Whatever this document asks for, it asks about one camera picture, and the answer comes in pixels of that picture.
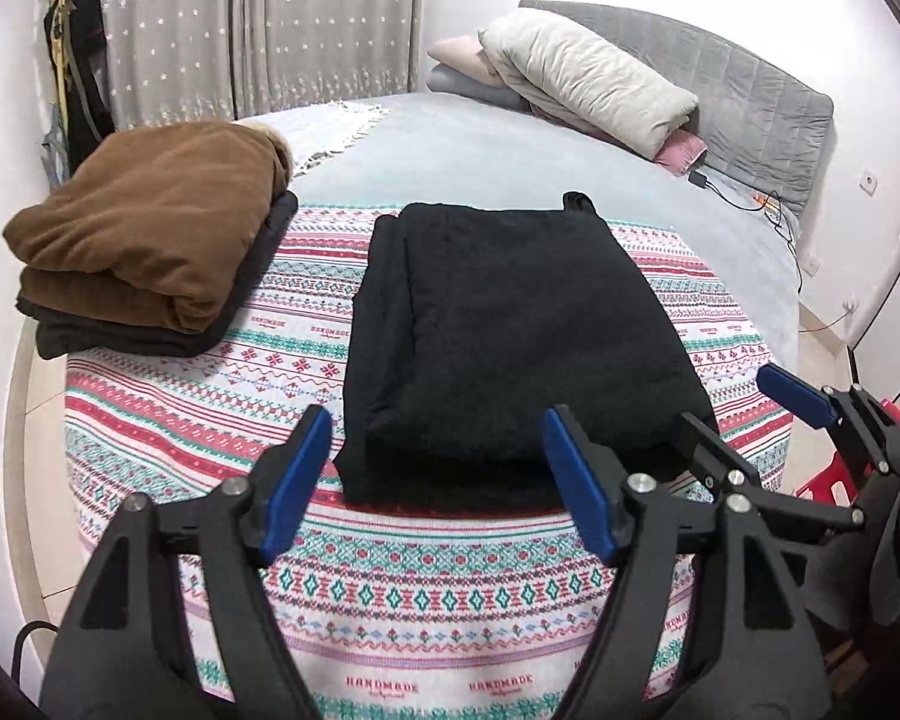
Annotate black coat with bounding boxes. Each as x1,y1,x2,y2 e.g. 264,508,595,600
334,203,715,514

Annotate hanging dark clothes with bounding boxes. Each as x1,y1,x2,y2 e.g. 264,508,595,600
41,0,116,187

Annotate red plastic chair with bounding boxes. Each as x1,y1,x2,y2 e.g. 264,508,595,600
795,398,900,505

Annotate patterned knit blanket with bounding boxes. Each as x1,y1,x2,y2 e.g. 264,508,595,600
64,205,792,718

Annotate dark pink cushion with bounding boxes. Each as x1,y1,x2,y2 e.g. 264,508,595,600
653,128,707,176

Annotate black folded garment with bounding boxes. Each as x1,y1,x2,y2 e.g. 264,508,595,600
16,190,299,359

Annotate grey quilted headboard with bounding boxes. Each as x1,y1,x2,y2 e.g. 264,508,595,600
520,0,834,216

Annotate grey bed sheet mattress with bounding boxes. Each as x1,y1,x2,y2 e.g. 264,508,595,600
258,93,798,366

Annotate brown folded coat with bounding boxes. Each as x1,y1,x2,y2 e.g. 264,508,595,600
4,122,294,327

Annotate white folded duvet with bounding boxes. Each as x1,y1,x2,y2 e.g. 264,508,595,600
478,8,699,161

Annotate grey pillow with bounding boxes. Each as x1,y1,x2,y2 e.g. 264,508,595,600
425,64,530,112

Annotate pink pillow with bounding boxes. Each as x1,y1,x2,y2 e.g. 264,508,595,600
427,34,505,88

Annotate grey dotted curtain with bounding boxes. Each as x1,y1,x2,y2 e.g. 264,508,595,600
102,0,422,128

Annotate wall socket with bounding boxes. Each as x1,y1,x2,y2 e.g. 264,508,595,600
859,169,878,197

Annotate black charger cable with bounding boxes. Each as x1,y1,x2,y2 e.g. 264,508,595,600
687,169,857,337

